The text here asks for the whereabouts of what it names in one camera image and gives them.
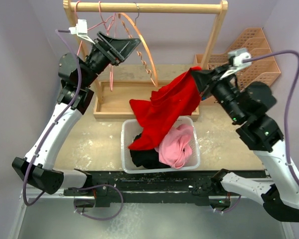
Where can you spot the wooden hanger with metal hook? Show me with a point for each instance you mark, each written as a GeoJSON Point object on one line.
{"type": "Point", "coordinates": [147, 62]}

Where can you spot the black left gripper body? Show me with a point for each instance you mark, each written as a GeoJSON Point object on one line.
{"type": "Point", "coordinates": [113, 56]}

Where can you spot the white plastic basket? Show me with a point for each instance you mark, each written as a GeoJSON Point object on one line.
{"type": "Point", "coordinates": [130, 129]}

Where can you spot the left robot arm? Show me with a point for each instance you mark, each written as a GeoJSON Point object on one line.
{"type": "Point", "coordinates": [36, 168]}

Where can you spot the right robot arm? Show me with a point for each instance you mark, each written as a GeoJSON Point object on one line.
{"type": "Point", "coordinates": [262, 135]}

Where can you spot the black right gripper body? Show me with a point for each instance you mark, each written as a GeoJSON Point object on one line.
{"type": "Point", "coordinates": [215, 77]}

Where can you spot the pink t shirt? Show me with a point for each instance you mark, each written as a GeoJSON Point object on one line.
{"type": "Point", "coordinates": [174, 150]}

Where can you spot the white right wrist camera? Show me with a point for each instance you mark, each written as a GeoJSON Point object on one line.
{"type": "Point", "coordinates": [238, 60]}

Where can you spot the red t shirt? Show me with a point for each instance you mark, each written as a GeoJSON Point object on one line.
{"type": "Point", "coordinates": [178, 98]}

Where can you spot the peach plastic file organizer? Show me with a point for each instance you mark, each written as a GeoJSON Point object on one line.
{"type": "Point", "coordinates": [265, 70]}

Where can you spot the aluminium rail frame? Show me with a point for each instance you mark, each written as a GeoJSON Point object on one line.
{"type": "Point", "coordinates": [169, 187]}

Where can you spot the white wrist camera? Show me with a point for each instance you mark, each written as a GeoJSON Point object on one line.
{"type": "Point", "coordinates": [238, 60]}
{"type": "Point", "coordinates": [81, 30]}

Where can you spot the wooden clothes rack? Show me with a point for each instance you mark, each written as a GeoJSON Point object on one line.
{"type": "Point", "coordinates": [117, 106]}

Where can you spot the black t shirt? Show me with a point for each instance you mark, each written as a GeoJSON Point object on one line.
{"type": "Point", "coordinates": [149, 159]}

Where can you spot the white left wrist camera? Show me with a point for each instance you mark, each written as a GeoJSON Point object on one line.
{"type": "Point", "coordinates": [81, 30]}

